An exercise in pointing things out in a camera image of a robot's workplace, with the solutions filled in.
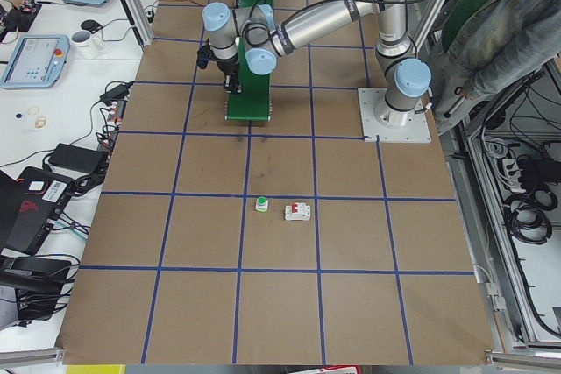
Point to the black computer mouse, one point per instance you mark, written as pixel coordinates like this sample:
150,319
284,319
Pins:
91,26

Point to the green conveyor belt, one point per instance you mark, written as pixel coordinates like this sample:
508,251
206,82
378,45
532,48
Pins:
255,62

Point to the black laptop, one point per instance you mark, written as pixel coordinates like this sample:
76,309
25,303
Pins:
29,205

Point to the white red circuit breaker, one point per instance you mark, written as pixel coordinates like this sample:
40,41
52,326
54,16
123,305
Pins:
297,211

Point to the black power adapter brick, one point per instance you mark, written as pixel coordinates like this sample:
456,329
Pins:
77,158

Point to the near teach pendant tablet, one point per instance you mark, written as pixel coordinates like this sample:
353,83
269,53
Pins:
36,62

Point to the white mug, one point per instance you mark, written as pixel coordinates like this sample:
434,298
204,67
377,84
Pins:
87,45

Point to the person in denim jacket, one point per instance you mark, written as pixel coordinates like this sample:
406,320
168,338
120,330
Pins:
485,46

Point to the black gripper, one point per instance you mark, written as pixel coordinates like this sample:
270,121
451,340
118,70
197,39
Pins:
227,68

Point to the green push button switch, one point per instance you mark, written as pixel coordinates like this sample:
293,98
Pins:
261,204

